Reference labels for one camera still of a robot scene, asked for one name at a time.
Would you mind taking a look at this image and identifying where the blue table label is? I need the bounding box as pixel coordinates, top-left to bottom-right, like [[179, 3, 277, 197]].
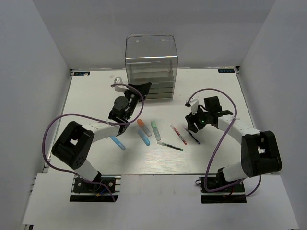
[[73, 71, 90, 76], [218, 69, 235, 73]]

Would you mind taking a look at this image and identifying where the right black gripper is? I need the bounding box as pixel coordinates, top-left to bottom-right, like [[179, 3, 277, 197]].
[[186, 104, 211, 133]]

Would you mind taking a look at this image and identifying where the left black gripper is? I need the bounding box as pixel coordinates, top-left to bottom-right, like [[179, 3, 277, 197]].
[[124, 82, 152, 120]]

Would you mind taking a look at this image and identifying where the green highlighter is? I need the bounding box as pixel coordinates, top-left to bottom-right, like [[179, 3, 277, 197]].
[[151, 121, 161, 141]]

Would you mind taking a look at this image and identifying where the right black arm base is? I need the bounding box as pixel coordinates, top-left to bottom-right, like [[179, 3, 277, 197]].
[[195, 177, 247, 204]]

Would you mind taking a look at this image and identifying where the right blue table label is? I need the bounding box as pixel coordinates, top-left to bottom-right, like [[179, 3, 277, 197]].
[[218, 69, 235, 73]]

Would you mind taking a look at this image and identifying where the green gel pen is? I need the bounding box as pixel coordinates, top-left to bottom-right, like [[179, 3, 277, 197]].
[[157, 141, 183, 151]]

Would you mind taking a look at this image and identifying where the blue gel pen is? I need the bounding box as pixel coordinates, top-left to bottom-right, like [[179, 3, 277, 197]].
[[182, 125, 200, 144]]

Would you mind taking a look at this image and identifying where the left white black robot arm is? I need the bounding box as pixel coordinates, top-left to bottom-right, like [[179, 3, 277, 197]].
[[51, 82, 152, 191]]

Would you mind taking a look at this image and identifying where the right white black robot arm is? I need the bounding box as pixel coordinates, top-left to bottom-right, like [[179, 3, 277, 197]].
[[185, 96, 282, 192]]

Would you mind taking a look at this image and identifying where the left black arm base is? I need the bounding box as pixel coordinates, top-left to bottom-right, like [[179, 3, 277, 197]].
[[70, 175, 121, 203]]

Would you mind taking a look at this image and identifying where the left blue table label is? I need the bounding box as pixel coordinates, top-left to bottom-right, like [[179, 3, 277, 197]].
[[73, 71, 90, 76]]

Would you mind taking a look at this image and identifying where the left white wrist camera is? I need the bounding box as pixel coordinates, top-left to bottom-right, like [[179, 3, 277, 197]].
[[111, 77, 128, 93]]

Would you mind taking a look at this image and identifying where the light blue highlighter left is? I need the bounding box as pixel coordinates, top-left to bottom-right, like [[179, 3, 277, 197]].
[[110, 137, 126, 151]]

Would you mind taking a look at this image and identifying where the red gel pen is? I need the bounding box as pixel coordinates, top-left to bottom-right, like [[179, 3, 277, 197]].
[[170, 124, 187, 145]]

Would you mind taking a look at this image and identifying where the orange highlighter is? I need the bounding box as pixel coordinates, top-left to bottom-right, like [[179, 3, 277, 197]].
[[137, 119, 152, 137]]

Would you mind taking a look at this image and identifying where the blue highlighter middle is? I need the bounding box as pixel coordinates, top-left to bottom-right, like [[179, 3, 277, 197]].
[[138, 129, 151, 146]]

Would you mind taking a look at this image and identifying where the clear acrylic drawer organizer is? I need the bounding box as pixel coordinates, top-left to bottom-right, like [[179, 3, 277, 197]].
[[125, 34, 178, 99]]

